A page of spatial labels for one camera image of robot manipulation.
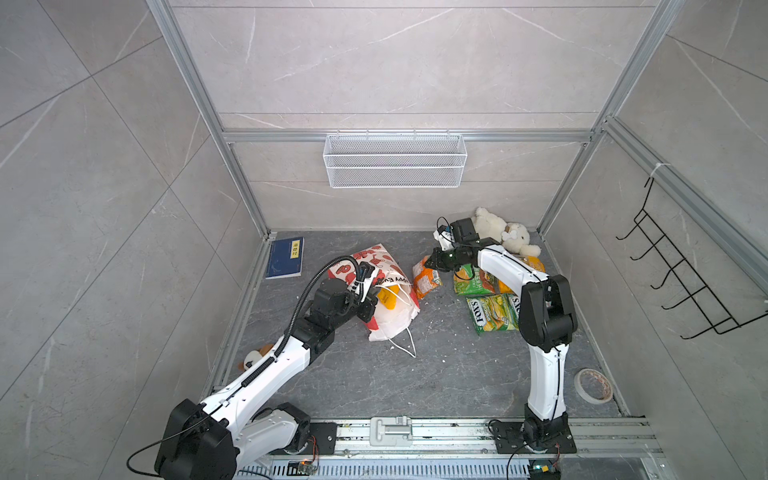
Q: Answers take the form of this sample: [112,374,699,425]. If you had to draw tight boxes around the green snack bag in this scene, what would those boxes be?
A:
[453,264,498,297]

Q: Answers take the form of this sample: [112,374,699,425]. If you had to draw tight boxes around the orange snack packet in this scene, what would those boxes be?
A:
[412,255,442,300]

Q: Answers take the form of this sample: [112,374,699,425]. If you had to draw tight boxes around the red white paper gift bag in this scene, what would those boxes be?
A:
[353,243,420,358]

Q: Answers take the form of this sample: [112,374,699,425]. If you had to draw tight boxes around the small yellow snack packet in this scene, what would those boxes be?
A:
[377,285,400,310]

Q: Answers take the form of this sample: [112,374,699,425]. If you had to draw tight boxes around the Fox's spring tea bag green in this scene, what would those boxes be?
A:
[466,294,519,335]

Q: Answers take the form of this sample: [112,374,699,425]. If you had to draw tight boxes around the yellow snack bag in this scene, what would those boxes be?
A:
[495,256,546,295]

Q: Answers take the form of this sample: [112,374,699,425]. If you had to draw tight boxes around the Fox's mint candy bag teal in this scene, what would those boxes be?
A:
[507,293,520,329]

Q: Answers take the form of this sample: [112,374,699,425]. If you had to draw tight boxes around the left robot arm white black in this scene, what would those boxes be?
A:
[154,279,378,479]

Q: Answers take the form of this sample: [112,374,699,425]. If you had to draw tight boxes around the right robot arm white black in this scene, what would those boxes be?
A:
[426,218,578,452]

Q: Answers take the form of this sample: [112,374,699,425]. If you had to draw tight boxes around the white plush teddy bear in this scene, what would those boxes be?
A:
[471,207,541,258]

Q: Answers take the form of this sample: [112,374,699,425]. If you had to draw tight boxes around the blue book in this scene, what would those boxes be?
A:
[265,237,304,279]

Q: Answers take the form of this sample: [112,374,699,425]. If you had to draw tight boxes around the brown white plush dog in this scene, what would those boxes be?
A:
[239,344,274,372]

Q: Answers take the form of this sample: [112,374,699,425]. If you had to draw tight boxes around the masking tape roll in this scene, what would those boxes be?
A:
[574,368,614,405]

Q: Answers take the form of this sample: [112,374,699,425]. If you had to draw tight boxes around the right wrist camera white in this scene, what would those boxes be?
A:
[433,225,456,251]

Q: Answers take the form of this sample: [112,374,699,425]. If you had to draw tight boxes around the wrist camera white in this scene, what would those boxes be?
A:
[352,261,380,302]
[433,225,456,251]

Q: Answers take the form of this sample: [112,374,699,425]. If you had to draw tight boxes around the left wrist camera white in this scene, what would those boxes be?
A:
[352,261,380,302]

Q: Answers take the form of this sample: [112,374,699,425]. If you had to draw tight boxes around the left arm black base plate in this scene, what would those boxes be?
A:
[281,422,338,455]

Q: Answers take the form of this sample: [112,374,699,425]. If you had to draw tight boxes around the white wire mesh basket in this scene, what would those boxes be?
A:
[323,133,468,189]

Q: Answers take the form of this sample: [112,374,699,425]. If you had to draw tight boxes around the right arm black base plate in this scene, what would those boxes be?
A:
[486,418,577,454]

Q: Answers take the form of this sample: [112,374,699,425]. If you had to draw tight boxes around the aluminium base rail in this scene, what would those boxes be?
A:
[231,416,675,479]

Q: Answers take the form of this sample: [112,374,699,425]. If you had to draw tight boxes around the black wire hook rack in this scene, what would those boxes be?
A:
[615,178,767,341]

